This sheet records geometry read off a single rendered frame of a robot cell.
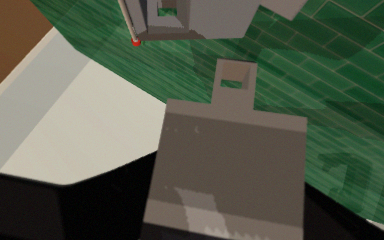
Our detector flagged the beige pin with red cap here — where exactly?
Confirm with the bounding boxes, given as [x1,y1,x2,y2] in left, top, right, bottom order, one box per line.
[117,0,141,46]

